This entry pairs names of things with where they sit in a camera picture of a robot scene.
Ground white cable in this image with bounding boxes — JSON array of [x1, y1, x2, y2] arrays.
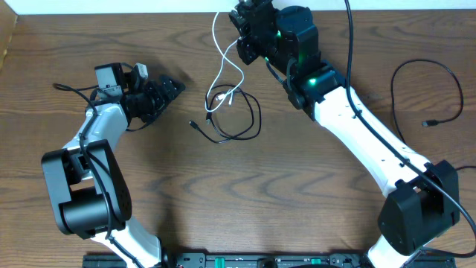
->
[[204, 10, 245, 113]]

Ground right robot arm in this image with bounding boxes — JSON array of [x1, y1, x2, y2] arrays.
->
[[229, 1, 460, 267]]

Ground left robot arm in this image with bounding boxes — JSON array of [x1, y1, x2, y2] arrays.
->
[[41, 63, 185, 267]]

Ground left camera black cable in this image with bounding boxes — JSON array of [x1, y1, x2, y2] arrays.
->
[[52, 63, 149, 268]]

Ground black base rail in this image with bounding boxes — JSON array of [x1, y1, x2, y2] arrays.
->
[[81, 252, 457, 268]]

